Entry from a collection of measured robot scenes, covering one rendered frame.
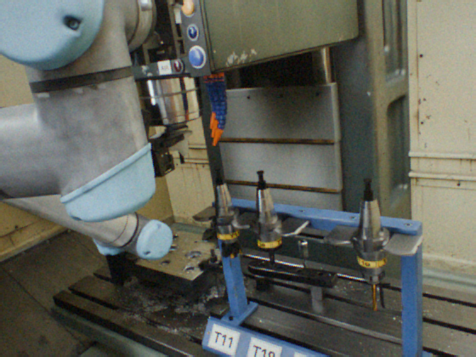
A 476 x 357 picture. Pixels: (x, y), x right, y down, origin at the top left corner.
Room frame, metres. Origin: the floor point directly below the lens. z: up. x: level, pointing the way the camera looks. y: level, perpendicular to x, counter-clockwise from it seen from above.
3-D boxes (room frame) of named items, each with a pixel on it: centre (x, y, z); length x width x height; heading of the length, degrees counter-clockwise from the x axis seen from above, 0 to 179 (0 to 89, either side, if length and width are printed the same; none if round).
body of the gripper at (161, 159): (1.00, 0.21, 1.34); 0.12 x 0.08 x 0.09; 146
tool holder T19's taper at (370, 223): (0.69, -0.22, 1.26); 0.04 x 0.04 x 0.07
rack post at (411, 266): (0.70, -0.30, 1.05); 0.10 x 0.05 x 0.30; 141
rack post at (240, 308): (0.97, 0.05, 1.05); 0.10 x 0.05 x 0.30; 141
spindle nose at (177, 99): (1.10, 0.14, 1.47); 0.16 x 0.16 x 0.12
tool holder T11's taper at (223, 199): (0.89, 0.04, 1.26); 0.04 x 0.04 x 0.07
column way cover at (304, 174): (1.45, -0.14, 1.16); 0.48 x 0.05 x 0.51; 51
